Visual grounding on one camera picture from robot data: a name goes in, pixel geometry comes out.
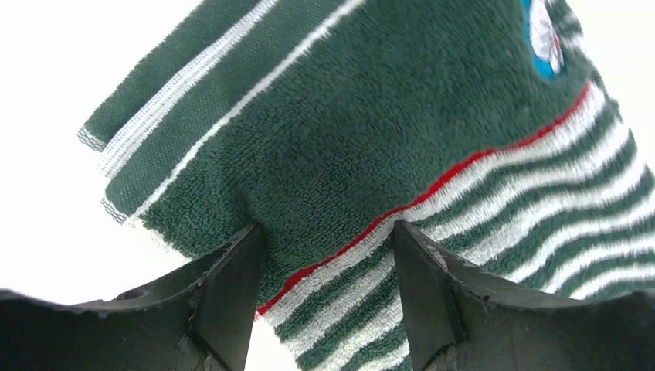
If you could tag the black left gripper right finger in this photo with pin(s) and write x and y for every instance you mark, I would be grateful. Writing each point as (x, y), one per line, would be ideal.
(460, 317)

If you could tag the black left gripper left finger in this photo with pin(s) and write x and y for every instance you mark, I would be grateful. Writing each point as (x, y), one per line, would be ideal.
(197, 317)

